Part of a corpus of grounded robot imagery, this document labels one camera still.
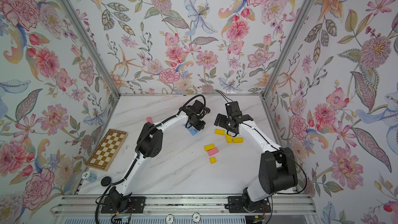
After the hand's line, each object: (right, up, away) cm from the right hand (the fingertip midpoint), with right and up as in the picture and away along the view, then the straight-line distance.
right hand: (222, 121), depth 91 cm
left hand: (-10, -3, +12) cm, 16 cm away
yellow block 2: (-8, -16, +4) cm, 18 cm away
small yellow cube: (-6, -22, -2) cm, 23 cm away
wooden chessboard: (-67, -16, 0) cm, 69 cm away
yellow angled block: (+5, -11, +7) cm, 14 cm away
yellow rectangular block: (-1, -8, +9) cm, 12 cm away
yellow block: (+10, -12, +5) cm, 16 cm away
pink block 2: (-5, -18, +1) cm, 19 cm away
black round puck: (-62, -31, -10) cm, 70 cm away
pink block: (-48, 0, +17) cm, 51 cm away
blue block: (-18, -7, +10) cm, 21 cm away
